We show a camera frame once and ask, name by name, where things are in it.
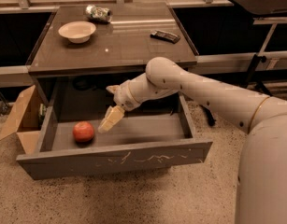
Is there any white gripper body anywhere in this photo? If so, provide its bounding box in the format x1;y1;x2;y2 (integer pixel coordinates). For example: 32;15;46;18
114;80;139;111

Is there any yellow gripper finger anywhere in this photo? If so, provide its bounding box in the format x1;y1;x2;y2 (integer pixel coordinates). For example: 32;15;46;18
106;85;120;94
98;105;124;133

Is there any red apple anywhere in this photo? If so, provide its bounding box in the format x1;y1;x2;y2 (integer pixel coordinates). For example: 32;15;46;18
72;121;94;143

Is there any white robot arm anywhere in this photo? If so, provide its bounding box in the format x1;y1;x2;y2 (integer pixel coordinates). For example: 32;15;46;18
98;57;287;224

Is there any grey open drawer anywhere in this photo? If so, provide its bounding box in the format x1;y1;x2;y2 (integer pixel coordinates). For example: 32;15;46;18
16;74;213;181

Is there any grey cabinet counter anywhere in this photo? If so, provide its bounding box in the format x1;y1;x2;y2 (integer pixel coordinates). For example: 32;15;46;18
26;2;200;107

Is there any black snack bar wrapper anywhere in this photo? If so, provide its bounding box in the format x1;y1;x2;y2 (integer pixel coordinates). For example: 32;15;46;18
150;30;180;44

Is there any white bowl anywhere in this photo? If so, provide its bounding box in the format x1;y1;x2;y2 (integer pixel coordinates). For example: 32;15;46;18
58;21;96;44

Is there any cardboard box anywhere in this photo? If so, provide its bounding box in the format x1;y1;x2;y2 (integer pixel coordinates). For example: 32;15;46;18
0;85;43;154

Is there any black coiled cable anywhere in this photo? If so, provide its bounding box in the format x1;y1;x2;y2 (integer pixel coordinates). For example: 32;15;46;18
71;77;97;91

